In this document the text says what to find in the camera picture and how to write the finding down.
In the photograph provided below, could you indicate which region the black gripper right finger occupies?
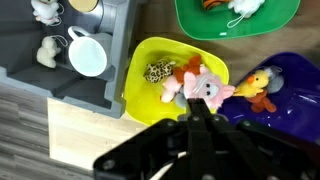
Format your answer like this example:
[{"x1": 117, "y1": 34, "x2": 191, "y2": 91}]
[{"x1": 197, "y1": 98, "x2": 221, "y2": 126}]

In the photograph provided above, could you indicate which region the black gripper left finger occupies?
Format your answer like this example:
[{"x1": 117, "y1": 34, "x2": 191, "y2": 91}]
[{"x1": 186, "y1": 98, "x2": 203, "y2": 128}]

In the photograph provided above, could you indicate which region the pink plush doll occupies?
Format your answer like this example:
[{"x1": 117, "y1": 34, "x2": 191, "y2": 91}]
[{"x1": 160, "y1": 64, "x2": 236, "y2": 110}]

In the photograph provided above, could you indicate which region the white cup with handle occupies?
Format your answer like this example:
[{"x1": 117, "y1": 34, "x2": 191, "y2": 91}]
[{"x1": 67, "y1": 25, "x2": 113, "y2": 78}]

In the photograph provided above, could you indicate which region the yellow plastic bowl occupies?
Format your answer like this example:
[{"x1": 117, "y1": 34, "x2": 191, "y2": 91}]
[{"x1": 123, "y1": 36, "x2": 230, "y2": 126}]

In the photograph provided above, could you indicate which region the purple plastic bowl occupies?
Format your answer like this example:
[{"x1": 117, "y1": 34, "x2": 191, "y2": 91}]
[{"x1": 216, "y1": 52, "x2": 320, "y2": 144}]

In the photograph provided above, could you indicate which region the green plastic bowl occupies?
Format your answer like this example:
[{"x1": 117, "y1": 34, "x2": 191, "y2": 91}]
[{"x1": 174, "y1": 0, "x2": 301, "y2": 41}]

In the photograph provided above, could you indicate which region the orange plush toy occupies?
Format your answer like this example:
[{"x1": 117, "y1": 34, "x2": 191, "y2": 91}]
[
  {"x1": 173, "y1": 54, "x2": 203, "y2": 84},
  {"x1": 246, "y1": 89, "x2": 278, "y2": 114}
]

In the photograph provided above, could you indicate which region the leopard print plush toy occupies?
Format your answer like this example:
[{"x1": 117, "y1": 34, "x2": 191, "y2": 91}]
[{"x1": 143, "y1": 59, "x2": 176, "y2": 84}]

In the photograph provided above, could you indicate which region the yellow duck plush toy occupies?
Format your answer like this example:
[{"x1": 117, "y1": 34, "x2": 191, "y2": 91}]
[{"x1": 233, "y1": 69, "x2": 270, "y2": 98}]

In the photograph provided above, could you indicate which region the grey plush toy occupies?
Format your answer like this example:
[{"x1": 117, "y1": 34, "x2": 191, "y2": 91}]
[{"x1": 264, "y1": 65, "x2": 285, "y2": 94}]

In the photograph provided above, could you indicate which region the tiger striped plush toy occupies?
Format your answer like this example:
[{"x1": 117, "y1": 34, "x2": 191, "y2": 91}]
[{"x1": 202, "y1": 0, "x2": 231, "y2": 10}]

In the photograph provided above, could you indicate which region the white fluffy plush toy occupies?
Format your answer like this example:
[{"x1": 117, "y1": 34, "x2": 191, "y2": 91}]
[{"x1": 227, "y1": 0, "x2": 266, "y2": 29}]

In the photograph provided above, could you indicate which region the cream plush toy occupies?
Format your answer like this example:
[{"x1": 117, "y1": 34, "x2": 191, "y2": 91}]
[{"x1": 35, "y1": 35, "x2": 68, "y2": 69}]

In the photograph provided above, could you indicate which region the grey plastic bin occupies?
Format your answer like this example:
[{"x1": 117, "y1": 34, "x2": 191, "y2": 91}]
[{"x1": 0, "y1": 0, "x2": 139, "y2": 119}]

